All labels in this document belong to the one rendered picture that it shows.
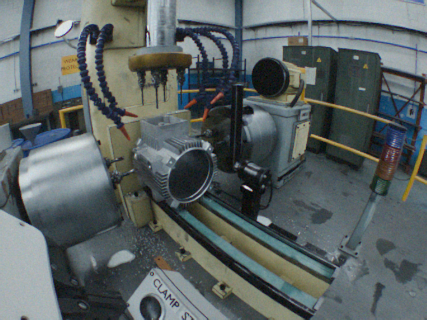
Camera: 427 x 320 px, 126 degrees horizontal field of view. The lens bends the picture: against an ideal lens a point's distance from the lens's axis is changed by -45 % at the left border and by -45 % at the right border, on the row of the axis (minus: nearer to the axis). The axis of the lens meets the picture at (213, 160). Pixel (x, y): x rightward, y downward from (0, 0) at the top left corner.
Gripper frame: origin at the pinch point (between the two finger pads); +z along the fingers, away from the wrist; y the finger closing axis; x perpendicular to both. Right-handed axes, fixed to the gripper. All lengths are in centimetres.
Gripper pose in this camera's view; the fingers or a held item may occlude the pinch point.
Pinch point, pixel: (100, 306)
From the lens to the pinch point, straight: 18.9
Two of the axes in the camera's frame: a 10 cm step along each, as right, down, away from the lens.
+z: 4.6, 5.3, 7.2
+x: -5.7, 7.9, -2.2
